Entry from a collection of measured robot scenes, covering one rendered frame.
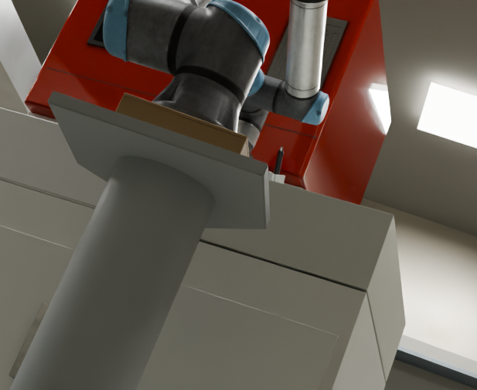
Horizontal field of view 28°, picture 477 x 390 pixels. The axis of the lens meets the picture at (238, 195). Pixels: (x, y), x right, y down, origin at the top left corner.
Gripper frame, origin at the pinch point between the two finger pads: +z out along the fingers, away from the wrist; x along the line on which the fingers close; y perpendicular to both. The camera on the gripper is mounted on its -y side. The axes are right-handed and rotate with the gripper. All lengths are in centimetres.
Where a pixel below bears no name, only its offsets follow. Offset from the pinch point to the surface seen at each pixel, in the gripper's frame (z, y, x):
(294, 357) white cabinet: 31, -24, -49
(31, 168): 13.1, -41.7, 9.8
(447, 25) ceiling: -253, 272, 101
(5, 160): 13.1, -43.4, 15.4
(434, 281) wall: -202, 561, 182
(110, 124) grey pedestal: 19, -74, -37
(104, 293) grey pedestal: 39, -64, -40
